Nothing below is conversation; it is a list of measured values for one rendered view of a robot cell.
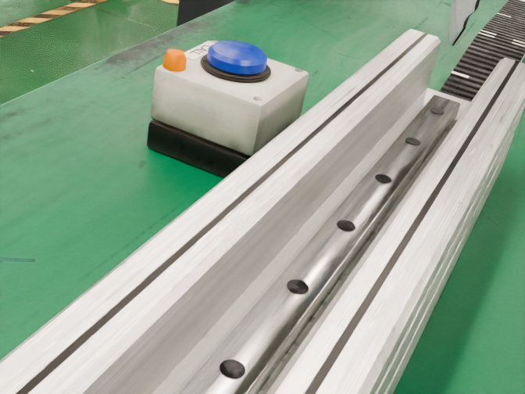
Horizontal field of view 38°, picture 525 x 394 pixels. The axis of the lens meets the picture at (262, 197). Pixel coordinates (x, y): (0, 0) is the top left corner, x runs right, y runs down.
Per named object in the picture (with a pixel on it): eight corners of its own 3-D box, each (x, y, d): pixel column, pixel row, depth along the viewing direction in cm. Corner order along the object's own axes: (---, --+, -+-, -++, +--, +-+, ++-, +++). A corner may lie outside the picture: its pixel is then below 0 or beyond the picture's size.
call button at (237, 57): (222, 60, 54) (226, 33, 53) (273, 77, 53) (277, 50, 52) (194, 76, 51) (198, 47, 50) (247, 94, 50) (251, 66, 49)
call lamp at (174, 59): (170, 60, 51) (172, 43, 50) (190, 67, 51) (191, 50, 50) (158, 66, 50) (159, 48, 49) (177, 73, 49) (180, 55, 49)
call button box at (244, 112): (201, 111, 59) (212, 34, 56) (316, 154, 56) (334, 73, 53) (144, 148, 53) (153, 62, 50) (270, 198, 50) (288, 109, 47)
